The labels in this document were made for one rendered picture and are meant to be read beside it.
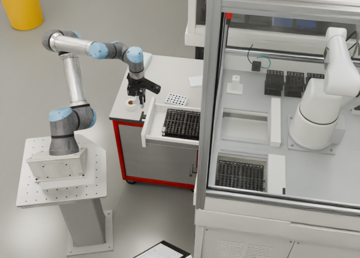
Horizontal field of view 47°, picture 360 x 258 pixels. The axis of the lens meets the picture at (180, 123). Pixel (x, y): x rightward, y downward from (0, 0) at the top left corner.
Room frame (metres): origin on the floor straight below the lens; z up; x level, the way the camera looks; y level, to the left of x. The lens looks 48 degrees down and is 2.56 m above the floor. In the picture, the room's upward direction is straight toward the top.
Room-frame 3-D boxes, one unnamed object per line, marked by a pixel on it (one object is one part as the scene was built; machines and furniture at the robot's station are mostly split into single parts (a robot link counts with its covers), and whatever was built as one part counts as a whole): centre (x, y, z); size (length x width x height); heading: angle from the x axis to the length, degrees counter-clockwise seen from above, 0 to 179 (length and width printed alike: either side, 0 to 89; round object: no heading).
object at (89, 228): (1.34, 0.60, 0.38); 0.30 x 0.30 x 0.76; 8
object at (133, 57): (1.57, 0.22, 1.30); 0.09 x 0.08 x 0.11; 50
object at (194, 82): (2.00, -0.12, 0.77); 0.13 x 0.09 x 0.02; 101
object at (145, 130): (1.56, 0.17, 0.87); 0.29 x 0.02 x 0.11; 171
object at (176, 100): (1.81, 0.02, 0.78); 0.12 x 0.08 x 0.04; 71
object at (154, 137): (1.52, -0.03, 0.86); 0.40 x 0.26 x 0.06; 81
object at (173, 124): (1.53, -0.03, 0.87); 0.22 x 0.18 x 0.06; 81
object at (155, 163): (1.96, 0.09, 0.38); 0.62 x 0.58 x 0.76; 171
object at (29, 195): (1.33, 0.62, 0.70); 0.45 x 0.44 x 0.12; 98
